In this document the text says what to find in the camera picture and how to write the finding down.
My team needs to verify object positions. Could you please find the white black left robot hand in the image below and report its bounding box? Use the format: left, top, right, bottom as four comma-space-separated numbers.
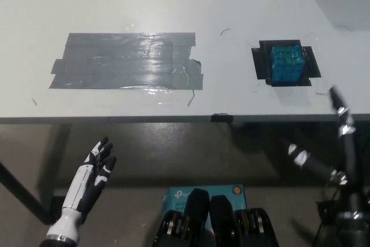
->
46, 136, 117, 244

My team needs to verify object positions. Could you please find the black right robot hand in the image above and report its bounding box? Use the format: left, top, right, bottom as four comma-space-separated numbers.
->
280, 85, 370, 222

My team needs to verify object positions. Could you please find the blue green rubik's cube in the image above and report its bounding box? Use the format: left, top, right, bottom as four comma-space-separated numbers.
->
270, 45, 306, 86

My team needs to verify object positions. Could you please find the black diagonal table leg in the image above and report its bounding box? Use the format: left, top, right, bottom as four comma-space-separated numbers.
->
0, 160, 54, 226

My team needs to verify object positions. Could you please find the teal router cardboard box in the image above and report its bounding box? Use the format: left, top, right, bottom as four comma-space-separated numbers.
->
161, 183, 246, 230

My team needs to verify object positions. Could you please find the black tape square marker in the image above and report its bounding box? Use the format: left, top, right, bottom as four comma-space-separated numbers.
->
250, 39, 321, 87

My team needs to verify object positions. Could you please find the small black tape piece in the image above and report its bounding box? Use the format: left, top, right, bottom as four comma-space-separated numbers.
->
210, 112, 234, 123

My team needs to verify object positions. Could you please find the grey duct tape patch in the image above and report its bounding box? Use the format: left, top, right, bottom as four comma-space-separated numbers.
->
48, 32, 205, 91

